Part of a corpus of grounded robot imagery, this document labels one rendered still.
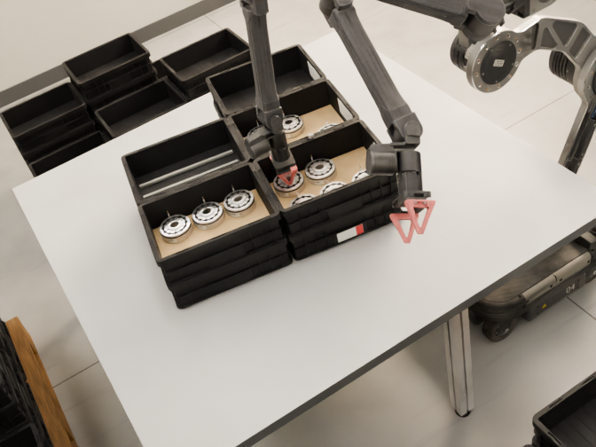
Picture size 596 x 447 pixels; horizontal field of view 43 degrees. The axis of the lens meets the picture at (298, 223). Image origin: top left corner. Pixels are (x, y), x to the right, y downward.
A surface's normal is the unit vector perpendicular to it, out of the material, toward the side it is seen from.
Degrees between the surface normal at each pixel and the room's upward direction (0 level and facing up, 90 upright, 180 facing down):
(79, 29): 90
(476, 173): 0
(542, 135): 0
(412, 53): 0
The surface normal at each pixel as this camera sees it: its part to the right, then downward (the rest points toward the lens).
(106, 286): -0.19, -0.72
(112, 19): 0.51, 0.51
